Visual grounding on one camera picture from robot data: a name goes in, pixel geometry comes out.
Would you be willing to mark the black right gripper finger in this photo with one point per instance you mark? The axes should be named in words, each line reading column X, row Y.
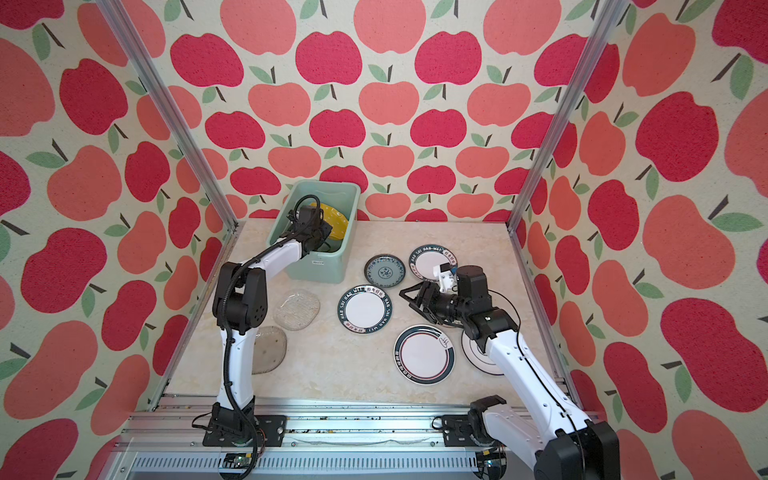
column 414, row 295
column 425, row 313

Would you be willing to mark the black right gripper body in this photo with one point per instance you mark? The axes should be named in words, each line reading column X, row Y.
column 446, row 307

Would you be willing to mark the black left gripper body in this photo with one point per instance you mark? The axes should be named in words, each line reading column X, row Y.
column 321, row 235

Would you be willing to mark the yellow dotted plate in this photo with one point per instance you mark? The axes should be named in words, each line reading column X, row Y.
column 336, row 220

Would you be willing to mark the large green red ring plate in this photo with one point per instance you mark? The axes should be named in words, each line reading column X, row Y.
column 424, row 355

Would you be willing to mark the green rim text plate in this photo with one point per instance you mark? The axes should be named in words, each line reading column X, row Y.
column 364, row 309
column 424, row 259

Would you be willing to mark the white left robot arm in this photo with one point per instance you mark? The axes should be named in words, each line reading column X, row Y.
column 240, row 306

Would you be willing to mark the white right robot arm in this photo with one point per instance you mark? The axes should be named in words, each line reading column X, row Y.
column 528, row 384

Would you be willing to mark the light green plastic bin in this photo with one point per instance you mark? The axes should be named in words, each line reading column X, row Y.
column 328, row 260

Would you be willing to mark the blue floral pattern plate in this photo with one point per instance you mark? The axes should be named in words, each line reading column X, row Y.
column 384, row 271

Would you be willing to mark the white plate black flower outline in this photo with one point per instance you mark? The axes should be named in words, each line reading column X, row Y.
column 477, row 358

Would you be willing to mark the clear glass plate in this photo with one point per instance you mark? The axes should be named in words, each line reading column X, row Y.
column 298, row 310

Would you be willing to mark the grey glass plate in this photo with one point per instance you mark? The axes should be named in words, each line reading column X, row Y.
column 270, row 348

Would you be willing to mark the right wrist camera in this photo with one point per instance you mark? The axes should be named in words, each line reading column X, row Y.
column 445, row 277

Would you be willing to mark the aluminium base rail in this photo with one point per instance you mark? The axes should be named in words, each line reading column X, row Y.
column 301, row 439

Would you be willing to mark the left aluminium frame post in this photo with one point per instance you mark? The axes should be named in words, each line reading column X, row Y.
column 130, row 40

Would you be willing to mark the aluminium frame post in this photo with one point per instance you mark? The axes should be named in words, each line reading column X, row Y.
column 130, row 40
column 605, row 24

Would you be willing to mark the right aluminium frame post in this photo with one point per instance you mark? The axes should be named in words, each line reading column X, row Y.
column 605, row 24

